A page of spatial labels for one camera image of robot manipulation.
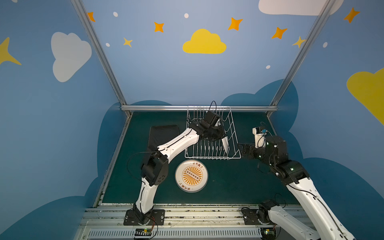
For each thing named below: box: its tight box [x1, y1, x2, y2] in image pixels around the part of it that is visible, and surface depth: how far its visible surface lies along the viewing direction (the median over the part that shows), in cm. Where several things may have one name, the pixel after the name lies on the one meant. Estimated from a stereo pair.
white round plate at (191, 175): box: [175, 159, 209, 193], surface depth 88 cm
